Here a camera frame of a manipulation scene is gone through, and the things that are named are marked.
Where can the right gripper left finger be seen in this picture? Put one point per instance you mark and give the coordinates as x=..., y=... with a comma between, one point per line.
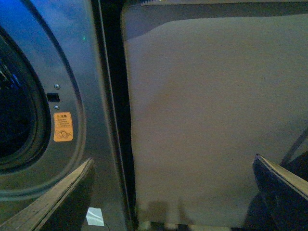
x=62, y=208

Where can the grey leather sofa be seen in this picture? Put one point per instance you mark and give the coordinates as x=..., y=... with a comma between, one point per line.
x=211, y=84

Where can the grey front-load washing machine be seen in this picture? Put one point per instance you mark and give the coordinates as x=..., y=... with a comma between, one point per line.
x=53, y=59

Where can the orange warning sticker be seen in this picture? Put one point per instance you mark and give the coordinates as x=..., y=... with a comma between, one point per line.
x=63, y=127

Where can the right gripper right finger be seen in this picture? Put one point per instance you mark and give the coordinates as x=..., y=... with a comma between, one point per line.
x=284, y=193

